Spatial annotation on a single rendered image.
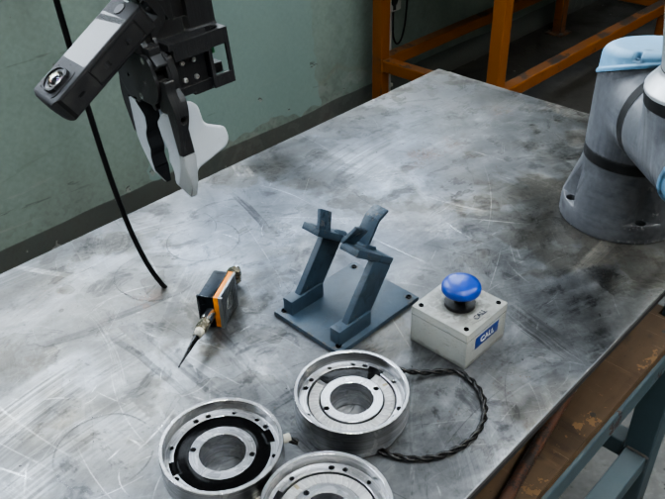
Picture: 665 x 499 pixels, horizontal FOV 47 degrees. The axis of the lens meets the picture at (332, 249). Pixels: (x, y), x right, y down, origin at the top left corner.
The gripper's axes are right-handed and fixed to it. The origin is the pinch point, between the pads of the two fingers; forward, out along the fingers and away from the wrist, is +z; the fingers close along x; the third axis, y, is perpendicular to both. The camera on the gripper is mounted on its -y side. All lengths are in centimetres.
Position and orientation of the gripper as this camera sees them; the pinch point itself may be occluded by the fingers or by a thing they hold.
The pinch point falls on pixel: (170, 179)
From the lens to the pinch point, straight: 76.3
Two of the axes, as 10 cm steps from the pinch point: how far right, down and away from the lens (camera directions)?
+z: 1.0, 8.2, 5.6
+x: -6.5, -3.7, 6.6
